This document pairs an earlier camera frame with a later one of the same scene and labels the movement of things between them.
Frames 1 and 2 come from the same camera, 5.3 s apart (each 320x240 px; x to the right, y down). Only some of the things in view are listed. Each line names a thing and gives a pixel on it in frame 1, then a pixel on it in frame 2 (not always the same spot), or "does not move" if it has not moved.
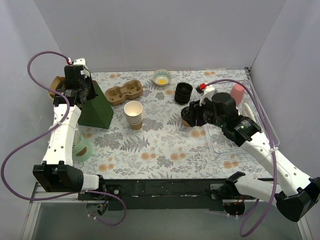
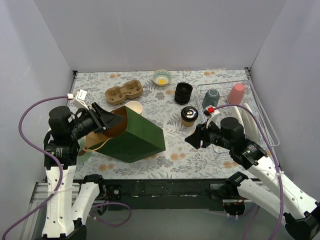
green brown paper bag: x=95 y=112 to x=132 y=138
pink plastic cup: x=237 y=92 does not move
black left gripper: x=83 y=91 to x=99 y=120
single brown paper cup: x=184 y=123 does not move
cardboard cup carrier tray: x=117 y=95 does not move
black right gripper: x=194 y=113 to x=203 y=136
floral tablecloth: x=147 y=138 does not move
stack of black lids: x=183 y=92 does not move
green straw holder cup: x=82 y=150 does not move
